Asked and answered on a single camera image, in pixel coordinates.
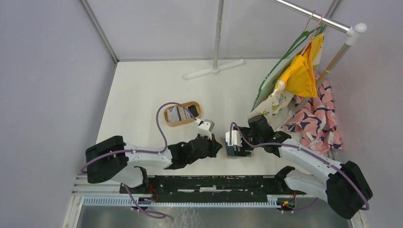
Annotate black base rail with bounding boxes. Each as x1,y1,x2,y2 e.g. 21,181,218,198
130,175,302,203

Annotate pink clothes hanger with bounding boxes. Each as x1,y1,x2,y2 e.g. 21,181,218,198
301,14,326,55

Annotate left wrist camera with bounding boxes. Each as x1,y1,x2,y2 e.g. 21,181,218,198
196,118,214,140

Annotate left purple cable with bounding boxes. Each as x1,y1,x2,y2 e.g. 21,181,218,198
80,102,202,174

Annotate metal hanging rod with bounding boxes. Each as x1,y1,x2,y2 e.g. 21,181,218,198
271,0,368,37

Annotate white clothes rack stand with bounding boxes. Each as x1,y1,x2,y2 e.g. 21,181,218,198
183,0,245,80

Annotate pink patterned garment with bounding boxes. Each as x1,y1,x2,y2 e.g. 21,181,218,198
282,80,343,154

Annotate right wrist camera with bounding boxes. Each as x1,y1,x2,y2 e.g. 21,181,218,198
225,130,242,147

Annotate green clothes hanger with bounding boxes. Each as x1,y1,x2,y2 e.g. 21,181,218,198
251,25,324,111

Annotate white slotted cable duct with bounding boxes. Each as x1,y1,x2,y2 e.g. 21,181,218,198
82,196,281,209

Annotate cards in holder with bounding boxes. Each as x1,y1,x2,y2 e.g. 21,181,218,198
166,105,199,123

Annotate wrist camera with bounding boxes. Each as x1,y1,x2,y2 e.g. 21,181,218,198
225,130,242,147
196,118,214,140

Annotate wooden card tray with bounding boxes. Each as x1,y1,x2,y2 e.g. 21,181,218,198
237,147,252,157

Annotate tan oval card holder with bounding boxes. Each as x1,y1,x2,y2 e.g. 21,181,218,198
163,101,202,127

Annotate yellow garment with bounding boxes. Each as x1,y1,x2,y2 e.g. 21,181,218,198
275,33,324,97

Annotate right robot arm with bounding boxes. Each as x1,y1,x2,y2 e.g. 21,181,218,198
225,115,373,219

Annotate white printed garment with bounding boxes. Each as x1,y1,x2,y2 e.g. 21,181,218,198
248,48,323,120

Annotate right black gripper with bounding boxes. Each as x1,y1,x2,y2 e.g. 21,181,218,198
233,126,263,157

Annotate wooden rack pole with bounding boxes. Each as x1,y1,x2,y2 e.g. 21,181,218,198
274,43,351,131

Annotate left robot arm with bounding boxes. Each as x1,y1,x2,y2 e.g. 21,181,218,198
81,135,222,194

